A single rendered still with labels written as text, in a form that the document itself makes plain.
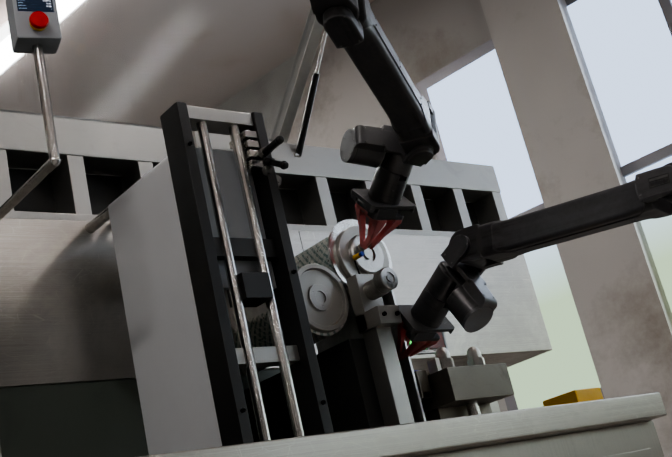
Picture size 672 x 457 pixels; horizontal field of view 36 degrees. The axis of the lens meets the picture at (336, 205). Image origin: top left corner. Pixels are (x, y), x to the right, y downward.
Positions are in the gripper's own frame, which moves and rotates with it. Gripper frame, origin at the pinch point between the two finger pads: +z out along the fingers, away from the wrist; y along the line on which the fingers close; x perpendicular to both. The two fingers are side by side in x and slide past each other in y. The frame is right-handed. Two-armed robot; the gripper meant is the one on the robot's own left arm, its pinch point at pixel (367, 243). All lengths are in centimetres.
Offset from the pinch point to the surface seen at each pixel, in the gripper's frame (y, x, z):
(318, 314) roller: -11.6, -5.8, 10.0
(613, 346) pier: 180, 46, 72
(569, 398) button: 13.5, -40.4, 6.0
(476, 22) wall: 191, 166, -2
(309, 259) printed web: -4.2, 8.3, 7.8
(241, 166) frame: -29.9, 2.2, -13.3
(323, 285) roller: -9.2, -2.3, 6.6
